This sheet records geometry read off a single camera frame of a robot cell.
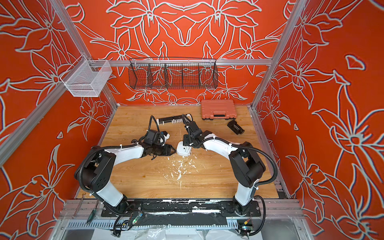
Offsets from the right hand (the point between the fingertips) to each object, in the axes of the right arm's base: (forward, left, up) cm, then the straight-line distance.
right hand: (185, 138), depth 91 cm
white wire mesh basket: (+28, +63, +25) cm, 74 cm away
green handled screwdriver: (-40, +44, -7) cm, 60 cm away
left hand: (-5, +8, -5) cm, 10 cm away
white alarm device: (-6, +2, -4) cm, 7 cm away
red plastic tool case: (+31, -24, -4) cm, 39 cm away
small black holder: (+14, -35, -7) cm, 38 cm away
